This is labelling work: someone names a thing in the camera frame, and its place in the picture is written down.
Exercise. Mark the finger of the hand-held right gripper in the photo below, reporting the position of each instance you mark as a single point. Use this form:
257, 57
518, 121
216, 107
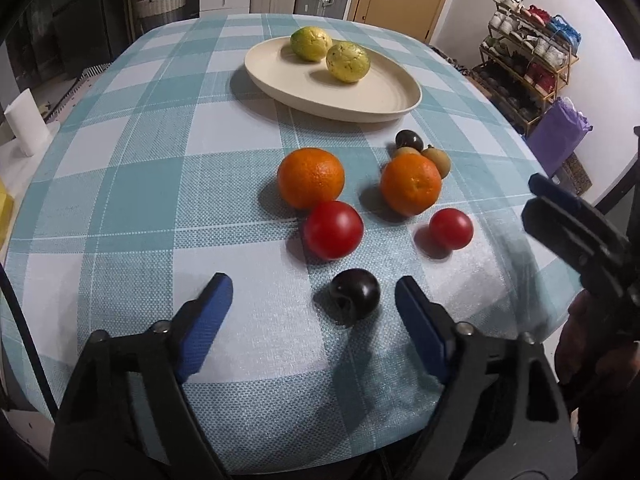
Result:
542, 185
565, 235

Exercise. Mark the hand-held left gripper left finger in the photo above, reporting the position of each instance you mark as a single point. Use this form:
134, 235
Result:
207, 317

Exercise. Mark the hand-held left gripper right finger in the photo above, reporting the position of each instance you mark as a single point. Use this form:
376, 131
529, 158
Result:
420, 320

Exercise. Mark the dark purple plum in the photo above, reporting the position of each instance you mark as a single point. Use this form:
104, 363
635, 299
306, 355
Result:
354, 294
408, 139

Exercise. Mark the small red tomato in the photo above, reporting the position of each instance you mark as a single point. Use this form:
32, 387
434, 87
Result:
451, 229

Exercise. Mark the small brown fruit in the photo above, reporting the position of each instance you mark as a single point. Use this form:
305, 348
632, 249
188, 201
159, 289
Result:
437, 161
405, 151

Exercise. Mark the large red tomato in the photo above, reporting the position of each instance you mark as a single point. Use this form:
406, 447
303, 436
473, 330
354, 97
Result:
333, 230

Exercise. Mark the orange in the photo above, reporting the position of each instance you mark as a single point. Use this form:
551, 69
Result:
411, 185
310, 178

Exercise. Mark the cream oval plate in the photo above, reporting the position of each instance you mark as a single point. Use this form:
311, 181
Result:
320, 91

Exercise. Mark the person's right hand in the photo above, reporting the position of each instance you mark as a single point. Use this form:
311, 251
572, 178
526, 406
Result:
585, 355

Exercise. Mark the woven doormat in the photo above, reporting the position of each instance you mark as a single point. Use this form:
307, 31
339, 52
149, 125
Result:
575, 175

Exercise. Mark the purple bag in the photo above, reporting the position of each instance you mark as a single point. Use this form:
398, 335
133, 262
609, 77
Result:
557, 137

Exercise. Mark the shoe rack with shoes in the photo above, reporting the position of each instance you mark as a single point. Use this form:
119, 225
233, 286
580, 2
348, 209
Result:
530, 60

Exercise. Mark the teal checked tablecloth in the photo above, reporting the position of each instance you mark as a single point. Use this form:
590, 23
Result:
150, 185

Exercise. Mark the yellow object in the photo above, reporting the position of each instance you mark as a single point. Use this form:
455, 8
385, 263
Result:
4, 215

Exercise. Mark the yellow-green guava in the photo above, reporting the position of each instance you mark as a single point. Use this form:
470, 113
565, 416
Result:
347, 62
311, 44

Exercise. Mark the white paper towel roll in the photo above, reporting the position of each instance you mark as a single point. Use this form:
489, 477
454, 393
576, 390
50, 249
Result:
25, 120

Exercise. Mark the wicker basket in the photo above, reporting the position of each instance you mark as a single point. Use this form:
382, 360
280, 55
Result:
161, 6

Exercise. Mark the dark cabinet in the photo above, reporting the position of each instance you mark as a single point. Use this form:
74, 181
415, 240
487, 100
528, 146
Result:
65, 30

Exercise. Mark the black metal frame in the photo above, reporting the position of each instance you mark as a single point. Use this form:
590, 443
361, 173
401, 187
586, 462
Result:
637, 142

